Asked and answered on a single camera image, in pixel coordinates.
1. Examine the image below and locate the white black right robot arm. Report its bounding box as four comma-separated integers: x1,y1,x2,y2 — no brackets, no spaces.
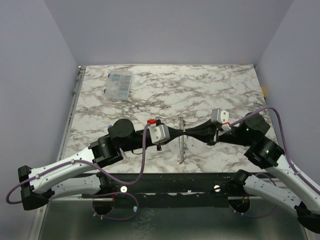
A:
184,112,320,234

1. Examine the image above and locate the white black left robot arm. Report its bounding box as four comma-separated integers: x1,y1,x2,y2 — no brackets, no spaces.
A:
17,118,184,211

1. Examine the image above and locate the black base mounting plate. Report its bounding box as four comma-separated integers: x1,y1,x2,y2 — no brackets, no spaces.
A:
51,171,281,208

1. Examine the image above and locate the clear plastic organizer box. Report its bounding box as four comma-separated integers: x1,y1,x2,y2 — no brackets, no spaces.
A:
104,70,133,101

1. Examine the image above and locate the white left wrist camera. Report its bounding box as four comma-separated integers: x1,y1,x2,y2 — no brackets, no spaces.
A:
149,124,170,145

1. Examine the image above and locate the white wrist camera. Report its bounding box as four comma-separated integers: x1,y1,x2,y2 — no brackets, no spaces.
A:
149,124,170,145
210,108,230,126

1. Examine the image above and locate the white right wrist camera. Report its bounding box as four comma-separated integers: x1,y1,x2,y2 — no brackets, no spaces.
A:
210,108,230,126

